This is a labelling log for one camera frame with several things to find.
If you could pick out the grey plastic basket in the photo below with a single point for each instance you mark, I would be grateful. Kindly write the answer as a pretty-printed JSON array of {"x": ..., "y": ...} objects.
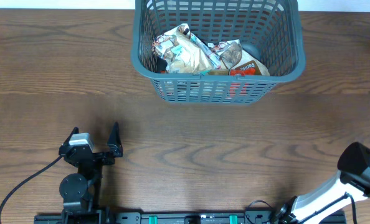
[{"x": 270, "y": 31}]

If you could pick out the Kleenex tissue multipack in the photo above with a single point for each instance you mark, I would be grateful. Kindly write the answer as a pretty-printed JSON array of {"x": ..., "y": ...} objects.
[{"x": 213, "y": 57}]

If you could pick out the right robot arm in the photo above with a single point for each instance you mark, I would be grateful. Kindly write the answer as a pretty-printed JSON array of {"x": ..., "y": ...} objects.
[{"x": 350, "y": 184}]

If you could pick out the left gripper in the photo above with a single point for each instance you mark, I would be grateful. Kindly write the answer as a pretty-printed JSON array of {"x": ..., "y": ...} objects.
[{"x": 114, "y": 147}]

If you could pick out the Panifee snack bag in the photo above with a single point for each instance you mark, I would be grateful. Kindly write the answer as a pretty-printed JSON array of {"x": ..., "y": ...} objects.
[
  {"x": 234, "y": 60},
  {"x": 180, "y": 53}
]

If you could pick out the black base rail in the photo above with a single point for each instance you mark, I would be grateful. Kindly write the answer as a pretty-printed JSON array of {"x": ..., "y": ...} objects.
[{"x": 258, "y": 217}]

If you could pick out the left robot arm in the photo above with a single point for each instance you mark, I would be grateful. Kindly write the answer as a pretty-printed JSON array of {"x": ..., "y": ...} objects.
[{"x": 81, "y": 190}]

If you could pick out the beige paper bag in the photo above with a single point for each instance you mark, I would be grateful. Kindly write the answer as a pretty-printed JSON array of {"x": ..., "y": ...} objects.
[{"x": 191, "y": 57}]

